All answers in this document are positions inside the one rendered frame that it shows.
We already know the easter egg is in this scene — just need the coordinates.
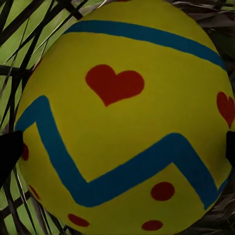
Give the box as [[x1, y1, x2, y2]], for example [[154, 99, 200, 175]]
[[14, 0, 235, 235]]

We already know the wicker basket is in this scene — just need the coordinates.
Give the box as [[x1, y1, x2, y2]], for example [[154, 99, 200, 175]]
[[0, 0, 235, 235]]

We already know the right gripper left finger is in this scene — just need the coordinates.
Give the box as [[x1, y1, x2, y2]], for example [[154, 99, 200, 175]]
[[0, 131, 24, 189]]

